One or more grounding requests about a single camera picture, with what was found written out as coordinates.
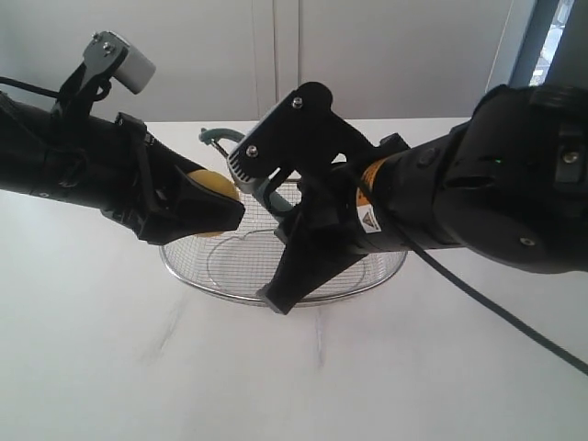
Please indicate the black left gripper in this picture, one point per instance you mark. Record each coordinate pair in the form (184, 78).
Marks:
(161, 199)

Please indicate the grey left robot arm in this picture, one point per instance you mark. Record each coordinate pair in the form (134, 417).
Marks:
(118, 168)

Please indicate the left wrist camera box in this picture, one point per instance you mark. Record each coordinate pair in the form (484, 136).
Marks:
(107, 57)

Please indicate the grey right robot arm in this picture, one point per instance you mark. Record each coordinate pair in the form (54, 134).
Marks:
(509, 184)

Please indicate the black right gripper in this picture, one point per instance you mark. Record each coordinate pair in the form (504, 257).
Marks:
(333, 227)

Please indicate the steel wire mesh basket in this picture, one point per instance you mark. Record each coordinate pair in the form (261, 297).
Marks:
(234, 266)

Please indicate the teal handled peeler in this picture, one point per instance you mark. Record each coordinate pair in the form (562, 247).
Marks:
(270, 200)

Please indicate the yellow lemon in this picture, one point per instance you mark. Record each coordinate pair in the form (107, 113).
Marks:
(218, 206)

